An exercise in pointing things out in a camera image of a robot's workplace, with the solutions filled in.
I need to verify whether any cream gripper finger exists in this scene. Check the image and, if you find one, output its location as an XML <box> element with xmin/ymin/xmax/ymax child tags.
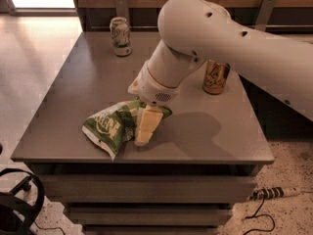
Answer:
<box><xmin>135</xmin><ymin>105</ymin><xmax>163</xmax><ymax>146</ymax></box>

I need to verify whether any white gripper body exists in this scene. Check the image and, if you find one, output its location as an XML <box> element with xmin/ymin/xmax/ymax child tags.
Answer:
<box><xmin>128</xmin><ymin>62</ymin><xmax>180</xmax><ymax>107</ymax></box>

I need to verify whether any green jalapeno chip bag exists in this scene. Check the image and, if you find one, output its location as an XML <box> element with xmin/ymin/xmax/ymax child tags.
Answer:
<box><xmin>82</xmin><ymin>99</ymin><xmax>172</xmax><ymax>160</ymax></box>

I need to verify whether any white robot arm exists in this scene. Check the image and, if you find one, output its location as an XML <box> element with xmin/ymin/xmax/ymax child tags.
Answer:
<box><xmin>128</xmin><ymin>0</ymin><xmax>313</xmax><ymax>119</ymax></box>

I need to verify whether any green white 7up can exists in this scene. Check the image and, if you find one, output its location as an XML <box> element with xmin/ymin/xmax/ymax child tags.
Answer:
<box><xmin>110</xmin><ymin>17</ymin><xmax>132</xmax><ymax>57</ymax></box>

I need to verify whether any orange LaCroix can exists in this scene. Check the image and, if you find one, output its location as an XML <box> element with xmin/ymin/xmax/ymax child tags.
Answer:
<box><xmin>202</xmin><ymin>60</ymin><xmax>230</xmax><ymax>95</ymax></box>

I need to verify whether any grey drawer cabinet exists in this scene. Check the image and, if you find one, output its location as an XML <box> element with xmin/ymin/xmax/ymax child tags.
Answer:
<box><xmin>13</xmin><ymin>32</ymin><xmax>274</xmax><ymax>235</ymax></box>

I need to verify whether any white power strip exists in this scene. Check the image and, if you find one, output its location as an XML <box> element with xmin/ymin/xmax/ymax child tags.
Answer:
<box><xmin>249</xmin><ymin>187</ymin><xmax>301</xmax><ymax>200</ymax></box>

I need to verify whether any left metal wall bracket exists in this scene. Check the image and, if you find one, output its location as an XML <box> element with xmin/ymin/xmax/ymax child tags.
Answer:
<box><xmin>114</xmin><ymin>0</ymin><xmax>130</xmax><ymax>23</ymax></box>

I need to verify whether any metal wall bracket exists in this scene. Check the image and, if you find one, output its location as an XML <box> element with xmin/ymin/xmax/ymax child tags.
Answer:
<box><xmin>254</xmin><ymin>0</ymin><xmax>277</xmax><ymax>31</ymax></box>
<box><xmin>114</xmin><ymin>0</ymin><xmax>130</xmax><ymax>23</ymax></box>

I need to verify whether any black power cable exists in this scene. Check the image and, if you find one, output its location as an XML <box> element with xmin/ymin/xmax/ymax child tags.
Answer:
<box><xmin>243</xmin><ymin>196</ymin><xmax>277</xmax><ymax>235</ymax></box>

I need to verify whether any right metal wall bracket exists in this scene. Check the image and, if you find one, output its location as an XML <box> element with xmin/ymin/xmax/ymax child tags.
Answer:
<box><xmin>254</xmin><ymin>0</ymin><xmax>277</xmax><ymax>31</ymax></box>

